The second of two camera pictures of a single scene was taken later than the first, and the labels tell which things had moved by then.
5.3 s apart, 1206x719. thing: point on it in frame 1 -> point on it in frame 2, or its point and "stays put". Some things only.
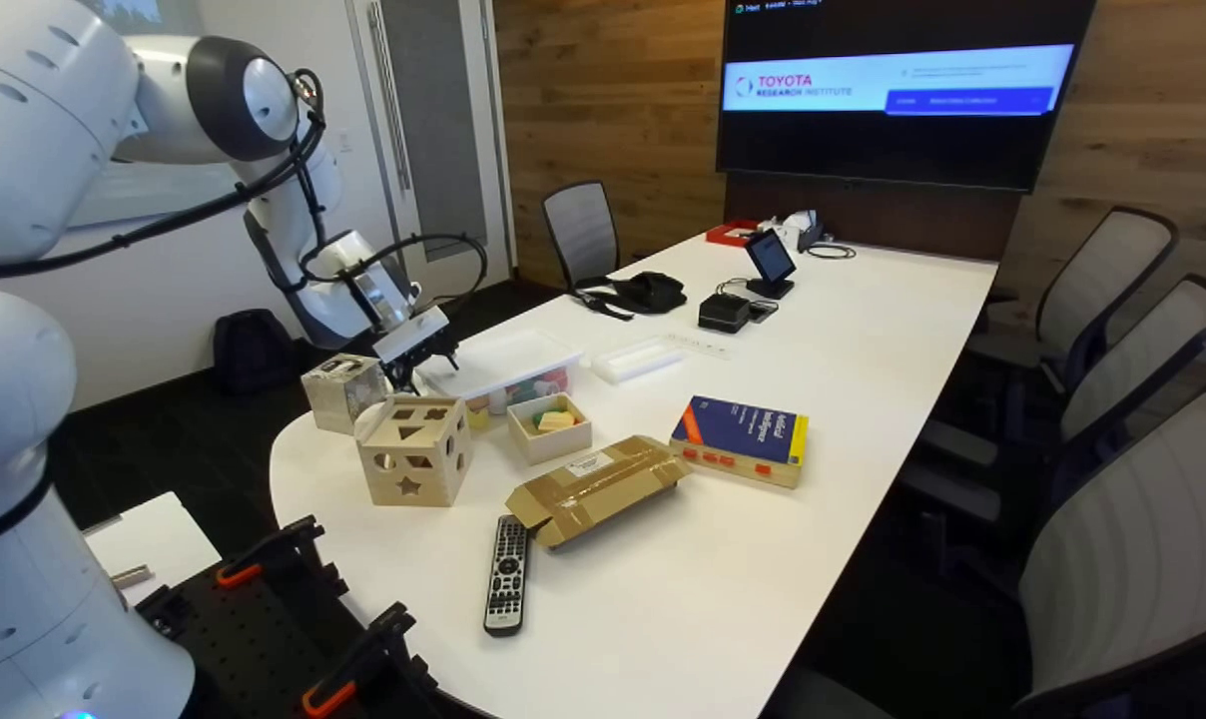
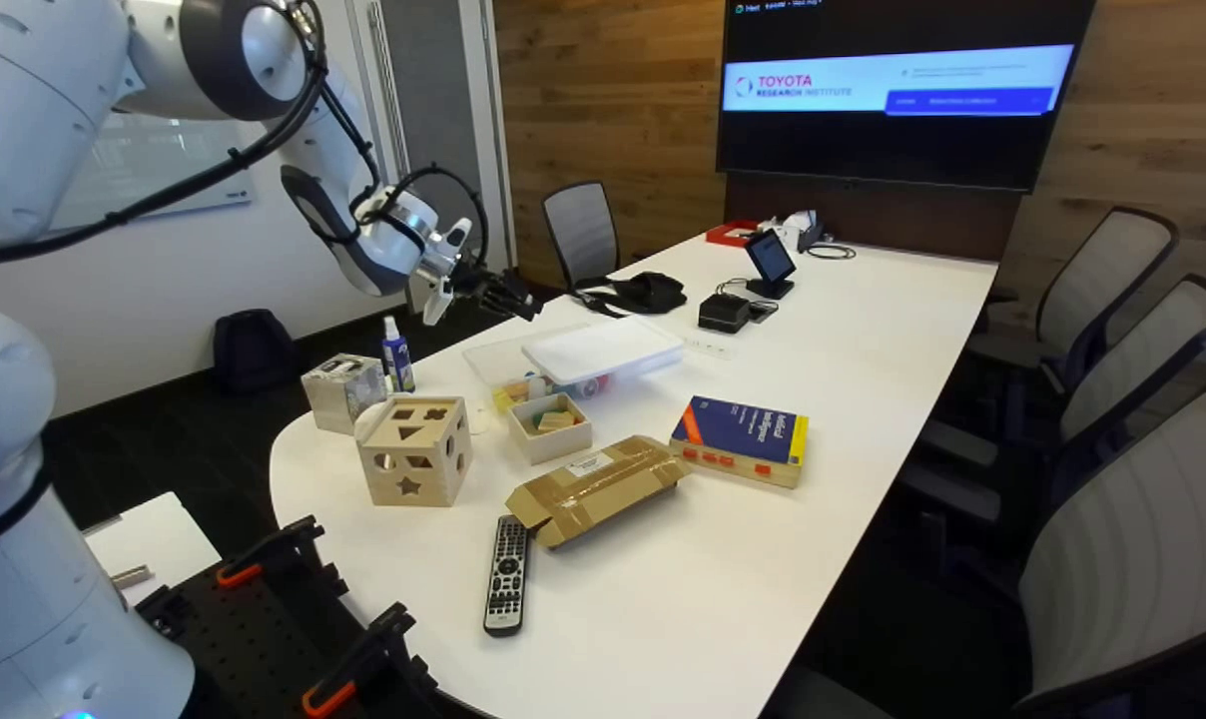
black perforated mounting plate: [269, 627] stays put
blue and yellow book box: [740, 442] stays put
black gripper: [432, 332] -> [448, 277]
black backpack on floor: [254, 353] stays put
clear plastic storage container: [483, 408] -> [511, 372]
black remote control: [505, 606] stays put
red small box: [730, 232] stays put
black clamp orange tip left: [294, 565] stays put
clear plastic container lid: [509, 353] -> [608, 349]
